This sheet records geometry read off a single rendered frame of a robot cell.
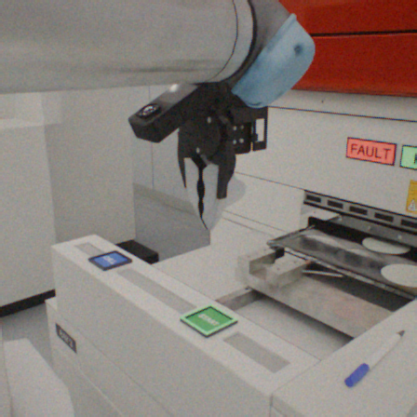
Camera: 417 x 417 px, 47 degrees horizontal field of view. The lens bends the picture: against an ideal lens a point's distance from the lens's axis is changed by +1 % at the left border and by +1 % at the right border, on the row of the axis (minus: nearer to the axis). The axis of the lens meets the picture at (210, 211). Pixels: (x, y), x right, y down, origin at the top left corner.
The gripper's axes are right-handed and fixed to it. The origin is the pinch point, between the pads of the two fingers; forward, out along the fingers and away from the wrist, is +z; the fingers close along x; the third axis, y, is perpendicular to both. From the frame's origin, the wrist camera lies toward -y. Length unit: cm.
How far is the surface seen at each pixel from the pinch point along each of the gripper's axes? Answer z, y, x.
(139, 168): 85, 207, 339
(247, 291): 25.6, 25.9, 17.2
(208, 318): 14.2, 0.9, 0.2
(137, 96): 17, 207, 336
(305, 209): 18, 57, 28
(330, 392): 14.2, 1.0, -19.3
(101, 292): 16.8, -3.9, 20.8
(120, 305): 16.7, -3.9, 15.1
